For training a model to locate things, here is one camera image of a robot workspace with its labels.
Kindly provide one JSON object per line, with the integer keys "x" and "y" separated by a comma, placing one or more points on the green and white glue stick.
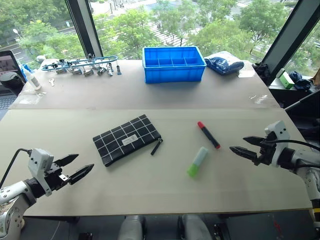
{"x": 198, "y": 161}

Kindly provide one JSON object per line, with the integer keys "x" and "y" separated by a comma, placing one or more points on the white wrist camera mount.
{"x": 37, "y": 160}
{"x": 278, "y": 132}

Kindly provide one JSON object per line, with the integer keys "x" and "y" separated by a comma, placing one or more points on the small silver key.
{"x": 51, "y": 82}

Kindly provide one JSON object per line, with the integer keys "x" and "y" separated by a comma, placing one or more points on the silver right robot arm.
{"x": 306, "y": 165}

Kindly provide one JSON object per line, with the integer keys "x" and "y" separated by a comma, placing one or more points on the black window frame post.
{"x": 287, "y": 37}
{"x": 83, "y": 27}

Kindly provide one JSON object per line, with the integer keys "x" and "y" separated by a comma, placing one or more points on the small green box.
{"x": 286, "y": 81}

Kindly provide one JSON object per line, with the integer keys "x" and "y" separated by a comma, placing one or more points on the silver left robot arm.
{"x": 12, "y": 192}

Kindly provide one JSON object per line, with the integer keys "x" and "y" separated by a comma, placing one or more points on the dark blue cloth bundle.
{"x": 301, "y": 81}

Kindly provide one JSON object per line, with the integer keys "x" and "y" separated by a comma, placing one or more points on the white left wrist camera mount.
{"x": 37, "y": 160}

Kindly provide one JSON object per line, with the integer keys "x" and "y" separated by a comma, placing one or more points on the white squeeze bottle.
{"x": 33, "y": 80}

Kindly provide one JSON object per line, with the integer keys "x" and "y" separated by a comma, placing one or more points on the dark laptop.
{"x": 7, "y": 65}

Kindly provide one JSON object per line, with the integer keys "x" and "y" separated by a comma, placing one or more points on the blue plastic divided bin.
{"x": 173, "y": 72}

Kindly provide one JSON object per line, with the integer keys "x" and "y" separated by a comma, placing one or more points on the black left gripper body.
{"x": 53, "y": 178}

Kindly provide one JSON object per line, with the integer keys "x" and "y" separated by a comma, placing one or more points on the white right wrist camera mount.
{"x": 278, "y": 132}

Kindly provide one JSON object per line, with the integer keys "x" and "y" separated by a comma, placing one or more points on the crumpled dark blue bag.
{"x": 222, "y": 65}

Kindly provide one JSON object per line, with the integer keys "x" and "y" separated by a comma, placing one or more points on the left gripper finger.
{"x": 67, "y": 160}
{"x": 81, "y": 173}

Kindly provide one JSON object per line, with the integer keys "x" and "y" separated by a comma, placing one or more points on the grey rounded robot leg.
{"x": 130, "y": 228}
{"x": 196, "y": 228}

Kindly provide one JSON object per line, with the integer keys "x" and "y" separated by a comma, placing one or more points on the black white-grid pencil case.
{"x": 125, "y": 140}

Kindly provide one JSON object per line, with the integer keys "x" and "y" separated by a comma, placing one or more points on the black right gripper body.
{"x": 266, "y": 153}

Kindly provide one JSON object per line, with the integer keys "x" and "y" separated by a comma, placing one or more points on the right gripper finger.
{"x": 253, "y": 140}
{"x": 245, "y": 153}

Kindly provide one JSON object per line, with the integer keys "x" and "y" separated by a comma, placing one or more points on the metal hanger clip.
{"x": 88, "y": 73}
{"x": 76, "y": 71}
{"x": 110, "y": 70}
{"x": 119, "y": 70}
{"x": 60, "y": 71}
{"x": 101, "y": 71}

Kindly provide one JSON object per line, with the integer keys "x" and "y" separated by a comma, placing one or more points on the black marker with red cap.
{"x": 208, "y": 135}

